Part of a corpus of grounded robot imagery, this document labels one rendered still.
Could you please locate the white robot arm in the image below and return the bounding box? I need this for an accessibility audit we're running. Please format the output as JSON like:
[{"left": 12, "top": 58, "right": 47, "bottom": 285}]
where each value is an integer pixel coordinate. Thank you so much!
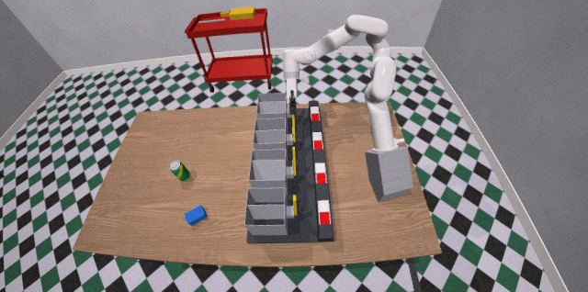
[{"left": 283, "top": 15, "right": 404, "bottom": 152}]

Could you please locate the green drink can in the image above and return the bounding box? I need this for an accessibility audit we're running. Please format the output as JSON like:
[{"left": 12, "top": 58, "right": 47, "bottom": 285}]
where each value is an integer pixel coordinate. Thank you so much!
[{"left": 170, "top": 161, "right": 190, "bottom": 182}]

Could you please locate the blue plastic box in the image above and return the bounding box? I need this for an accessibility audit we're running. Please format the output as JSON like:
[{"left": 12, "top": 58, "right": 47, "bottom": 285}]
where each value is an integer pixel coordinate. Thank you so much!
[{"left": 185, "top": 206, "right": 207, "bottom": 226}]

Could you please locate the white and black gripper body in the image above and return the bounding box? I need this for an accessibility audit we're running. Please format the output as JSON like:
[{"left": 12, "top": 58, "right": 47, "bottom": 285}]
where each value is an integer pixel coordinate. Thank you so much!
[{"left": 284, "top": 77, "right": 299, "bottom": 100}]

